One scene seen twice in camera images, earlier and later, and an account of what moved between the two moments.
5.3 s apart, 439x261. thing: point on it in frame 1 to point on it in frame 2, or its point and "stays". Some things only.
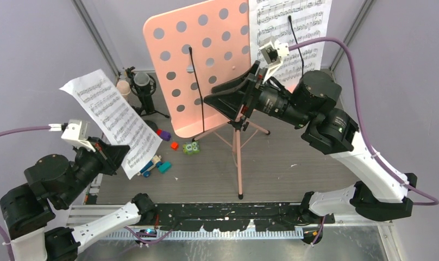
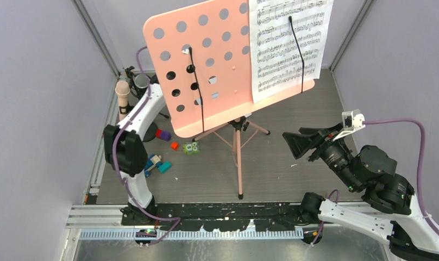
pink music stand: [198, 50] stays
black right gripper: [229, 103] to [298, 142]
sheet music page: [291, 21] stays
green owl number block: [191, 147] stays
